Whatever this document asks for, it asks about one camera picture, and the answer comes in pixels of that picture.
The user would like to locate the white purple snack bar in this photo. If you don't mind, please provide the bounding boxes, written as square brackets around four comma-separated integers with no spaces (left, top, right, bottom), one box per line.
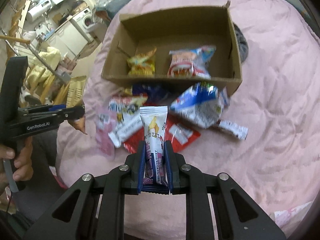
[139,106,169,194]

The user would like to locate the gold pink snack pouch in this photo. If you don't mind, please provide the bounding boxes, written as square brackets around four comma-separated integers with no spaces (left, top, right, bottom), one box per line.
[95,105,117,161]

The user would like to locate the blue white chip bag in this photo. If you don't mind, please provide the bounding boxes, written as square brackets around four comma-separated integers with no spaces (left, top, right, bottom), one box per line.
[169,82,229,129]

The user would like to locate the person's left hand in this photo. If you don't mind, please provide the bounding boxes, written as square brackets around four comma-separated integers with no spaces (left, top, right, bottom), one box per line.
[1,137,33,185]

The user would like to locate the wooden drying rack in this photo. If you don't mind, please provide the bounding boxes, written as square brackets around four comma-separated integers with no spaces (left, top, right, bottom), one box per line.
[0,0,71,106]

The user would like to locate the white red snack bar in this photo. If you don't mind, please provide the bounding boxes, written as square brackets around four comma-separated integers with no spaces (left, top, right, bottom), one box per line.
[108,113,143,148]

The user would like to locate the dark blue snack bag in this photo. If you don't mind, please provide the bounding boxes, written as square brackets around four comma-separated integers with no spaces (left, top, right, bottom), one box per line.
[131,83,172,103]

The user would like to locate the red white cartoon snack bag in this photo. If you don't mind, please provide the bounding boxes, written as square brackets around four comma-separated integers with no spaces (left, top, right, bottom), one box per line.
[108,95,148,123]

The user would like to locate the white kitchen cabinet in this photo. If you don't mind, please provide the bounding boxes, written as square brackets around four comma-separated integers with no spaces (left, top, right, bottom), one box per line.
[42,21,88,60]

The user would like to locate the brown white chocolate bar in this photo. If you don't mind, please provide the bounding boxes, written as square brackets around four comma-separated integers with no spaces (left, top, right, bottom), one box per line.
[213,120,248,140]

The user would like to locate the yellow orange chip bag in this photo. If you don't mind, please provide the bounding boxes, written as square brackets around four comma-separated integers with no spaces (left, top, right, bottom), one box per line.
[127,47,157,76]

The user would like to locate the white washing machine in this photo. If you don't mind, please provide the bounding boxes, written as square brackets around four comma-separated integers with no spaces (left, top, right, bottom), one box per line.
[71,8,94,43]

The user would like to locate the brown cardboard box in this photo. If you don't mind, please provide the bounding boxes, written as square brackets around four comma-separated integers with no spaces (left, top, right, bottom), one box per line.
[101,4,242,96]

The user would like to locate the pink bed quilt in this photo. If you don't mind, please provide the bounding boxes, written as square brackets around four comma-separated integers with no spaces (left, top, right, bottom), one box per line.
[55,0,319,239]

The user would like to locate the grey striped cloth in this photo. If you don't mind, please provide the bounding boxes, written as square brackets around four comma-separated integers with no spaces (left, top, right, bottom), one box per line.
[233,23,249,63]

